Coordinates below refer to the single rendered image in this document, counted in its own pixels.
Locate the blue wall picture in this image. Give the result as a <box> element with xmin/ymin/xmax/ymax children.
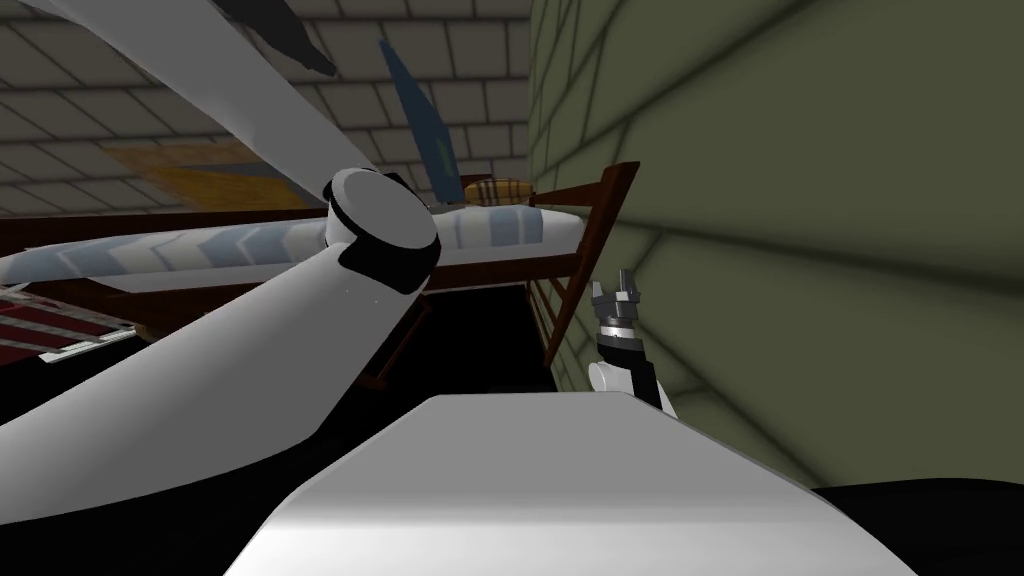
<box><xmin>378</xmin><ymin>35</ymin><xmax>467</xmax><ymax>206</ymax></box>

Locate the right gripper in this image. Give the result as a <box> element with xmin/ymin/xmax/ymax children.
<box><xmin>591</xmin><ymin>269</ymin><xmax>642</xmax><ymax>322</ymax></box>

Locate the dark wooden bed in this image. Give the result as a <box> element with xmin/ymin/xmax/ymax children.
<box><xmin>0</xmin><ymin>159</ymin><xmax>642</xmax><ymax>393</ymax></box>

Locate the red white striped rug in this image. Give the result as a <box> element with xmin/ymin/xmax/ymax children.
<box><xmin>0</xmin><ymin>281</ymin><xmax>139</xmax><ymax>367</ymax></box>

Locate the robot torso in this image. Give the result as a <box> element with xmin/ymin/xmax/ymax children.
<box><xmin>223</xmin><ymin>391</ymin><xmax>918</xmax><ymax>576</ymax></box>

